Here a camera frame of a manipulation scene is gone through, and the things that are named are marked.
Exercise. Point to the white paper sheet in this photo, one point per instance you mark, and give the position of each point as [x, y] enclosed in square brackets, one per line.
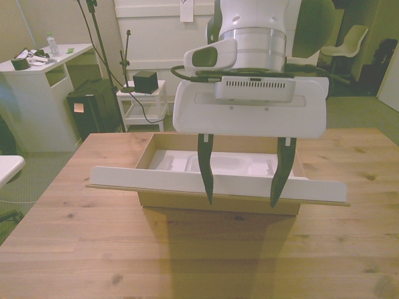
[186, 11]

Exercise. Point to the tall black tripod stand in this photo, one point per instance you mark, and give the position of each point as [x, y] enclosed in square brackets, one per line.
[99, 37]

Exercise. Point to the white handheld device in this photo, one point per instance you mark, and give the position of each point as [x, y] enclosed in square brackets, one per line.
[32, 58]

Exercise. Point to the brown cardboard box with lid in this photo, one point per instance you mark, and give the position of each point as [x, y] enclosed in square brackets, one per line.
[187, 202]

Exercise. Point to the small black microphone stand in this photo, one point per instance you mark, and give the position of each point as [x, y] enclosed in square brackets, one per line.
[125, 62]

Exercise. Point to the black cube box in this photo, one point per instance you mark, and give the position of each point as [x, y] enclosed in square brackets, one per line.
[145, 81]

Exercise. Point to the white foam tray insert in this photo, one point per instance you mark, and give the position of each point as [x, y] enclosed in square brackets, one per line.
[230, 162]

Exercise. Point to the black stand foot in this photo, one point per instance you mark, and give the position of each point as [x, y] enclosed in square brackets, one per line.
[11, 215]

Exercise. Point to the black computer tower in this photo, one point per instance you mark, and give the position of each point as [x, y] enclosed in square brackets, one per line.
[96, 115]

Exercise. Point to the white desk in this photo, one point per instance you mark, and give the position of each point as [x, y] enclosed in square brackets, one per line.
[31, 109]

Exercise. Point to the green sticky note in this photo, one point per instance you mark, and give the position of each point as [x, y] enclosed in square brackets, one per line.
[70, 50]

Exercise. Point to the clear plastic bottle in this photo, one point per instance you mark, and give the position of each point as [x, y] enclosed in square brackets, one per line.
[53, 46]

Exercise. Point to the white small side table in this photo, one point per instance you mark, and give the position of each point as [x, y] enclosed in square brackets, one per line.
[149, 93]

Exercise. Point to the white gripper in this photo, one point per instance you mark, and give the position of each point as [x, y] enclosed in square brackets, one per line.
[249, 121]

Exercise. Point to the white rounded table edge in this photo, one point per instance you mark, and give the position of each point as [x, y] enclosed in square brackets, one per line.
[11, 168]

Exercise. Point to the white plastic chair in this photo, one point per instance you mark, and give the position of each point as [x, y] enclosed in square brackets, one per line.
[349, 43]

